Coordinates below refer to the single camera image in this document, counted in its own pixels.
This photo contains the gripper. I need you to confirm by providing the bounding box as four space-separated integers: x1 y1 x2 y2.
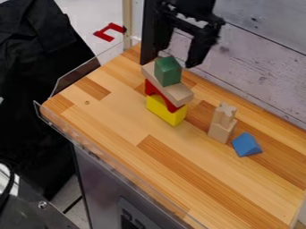
157 1 227 69

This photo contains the green cube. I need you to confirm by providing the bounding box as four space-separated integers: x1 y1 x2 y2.
153 55 184 88

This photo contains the beige cube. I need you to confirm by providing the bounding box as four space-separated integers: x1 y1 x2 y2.
207 117 240 145

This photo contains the beige plank block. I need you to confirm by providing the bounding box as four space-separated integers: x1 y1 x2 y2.
140 61 195 108

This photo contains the red arch block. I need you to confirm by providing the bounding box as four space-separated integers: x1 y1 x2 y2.
143 78 186 114

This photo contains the yellow block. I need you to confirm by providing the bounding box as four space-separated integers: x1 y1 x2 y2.
144 94 190 127

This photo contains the beige notched block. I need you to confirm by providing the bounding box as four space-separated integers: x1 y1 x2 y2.
211 101 240 130

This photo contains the blue wedge block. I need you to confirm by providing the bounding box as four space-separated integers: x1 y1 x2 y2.
230 131 265 158

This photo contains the black fabric cover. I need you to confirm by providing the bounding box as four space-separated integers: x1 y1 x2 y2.
0 0 102 201

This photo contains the black post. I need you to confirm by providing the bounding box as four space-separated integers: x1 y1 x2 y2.
138 0 162 66

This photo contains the wooden post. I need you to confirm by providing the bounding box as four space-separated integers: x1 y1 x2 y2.
122 0 134 51

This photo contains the red bracket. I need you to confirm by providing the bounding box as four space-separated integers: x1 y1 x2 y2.
91 21 127 43

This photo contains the black cable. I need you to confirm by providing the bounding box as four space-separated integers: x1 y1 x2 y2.
0 160 17 211

